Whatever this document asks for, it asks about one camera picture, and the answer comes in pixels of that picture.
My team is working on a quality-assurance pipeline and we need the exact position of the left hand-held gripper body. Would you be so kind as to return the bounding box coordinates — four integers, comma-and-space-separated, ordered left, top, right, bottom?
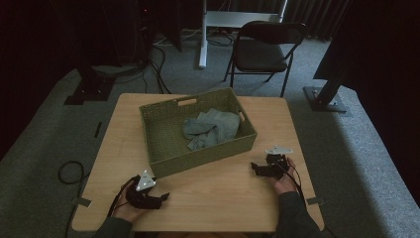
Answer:
124, 170, 163, 210

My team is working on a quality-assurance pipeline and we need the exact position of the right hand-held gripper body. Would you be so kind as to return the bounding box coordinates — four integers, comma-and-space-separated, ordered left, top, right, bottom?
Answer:
258, 144, 294, 181

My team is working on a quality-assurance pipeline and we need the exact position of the bundle of black floor cables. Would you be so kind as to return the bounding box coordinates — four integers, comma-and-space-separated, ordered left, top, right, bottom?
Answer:
115, 39, 172, 95

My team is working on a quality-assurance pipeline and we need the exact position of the green woven basket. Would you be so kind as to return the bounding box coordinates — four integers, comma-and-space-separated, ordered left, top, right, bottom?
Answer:
138, 86, 259, 179

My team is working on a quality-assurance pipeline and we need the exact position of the white desk frame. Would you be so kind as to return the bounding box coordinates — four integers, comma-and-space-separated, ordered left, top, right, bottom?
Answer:
197, 0, 289, 69

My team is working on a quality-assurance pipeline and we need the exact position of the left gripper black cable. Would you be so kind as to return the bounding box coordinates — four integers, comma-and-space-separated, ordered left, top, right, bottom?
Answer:
107, 175, 142, 217

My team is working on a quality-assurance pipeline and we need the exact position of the black folding chair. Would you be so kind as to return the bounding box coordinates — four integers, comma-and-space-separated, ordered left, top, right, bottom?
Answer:
223, 20, 308, 98

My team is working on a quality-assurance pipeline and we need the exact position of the light blue denim skirt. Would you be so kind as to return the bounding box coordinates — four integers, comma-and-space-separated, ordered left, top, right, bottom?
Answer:
182, 108, 241, 152

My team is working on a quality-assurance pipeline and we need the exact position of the black looped floor cable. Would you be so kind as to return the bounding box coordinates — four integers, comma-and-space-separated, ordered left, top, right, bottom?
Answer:
57, 160, 91, 238

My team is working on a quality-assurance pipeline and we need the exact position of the black stand with flat base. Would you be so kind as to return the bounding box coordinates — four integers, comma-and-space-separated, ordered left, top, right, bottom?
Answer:
63, 62, 117, 106

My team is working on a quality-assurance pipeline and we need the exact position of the person's right hand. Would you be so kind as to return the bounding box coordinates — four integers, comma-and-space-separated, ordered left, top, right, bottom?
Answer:
271, 158, 298, 196

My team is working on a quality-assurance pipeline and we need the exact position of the person's left hand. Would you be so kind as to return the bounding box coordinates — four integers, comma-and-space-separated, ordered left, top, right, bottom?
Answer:
113, 184, 147, 223

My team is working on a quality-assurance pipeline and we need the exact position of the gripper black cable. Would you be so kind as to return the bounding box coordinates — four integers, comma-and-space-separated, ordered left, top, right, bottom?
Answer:
275, 161, 309, 210
107, 175, 142, 217

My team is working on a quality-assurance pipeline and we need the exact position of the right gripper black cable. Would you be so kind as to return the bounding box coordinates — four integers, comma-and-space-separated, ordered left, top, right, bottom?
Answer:
275, 161, 309, 210

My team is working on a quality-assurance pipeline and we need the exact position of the dark equipment rack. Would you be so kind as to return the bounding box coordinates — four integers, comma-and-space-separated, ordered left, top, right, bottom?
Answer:
132, 0, 157, 65

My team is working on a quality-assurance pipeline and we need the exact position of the grey tape piece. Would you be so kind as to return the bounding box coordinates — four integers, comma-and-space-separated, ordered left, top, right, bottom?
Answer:
72, 196, 92, 208
305, 196, 326, 206

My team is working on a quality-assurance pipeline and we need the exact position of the dark curtain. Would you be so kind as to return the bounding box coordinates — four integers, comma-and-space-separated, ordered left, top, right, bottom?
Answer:
283, 0, 352, 42

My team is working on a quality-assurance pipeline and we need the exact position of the black slanted stand with base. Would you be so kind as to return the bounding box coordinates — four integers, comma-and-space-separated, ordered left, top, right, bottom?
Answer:
302, 49, 353, 117

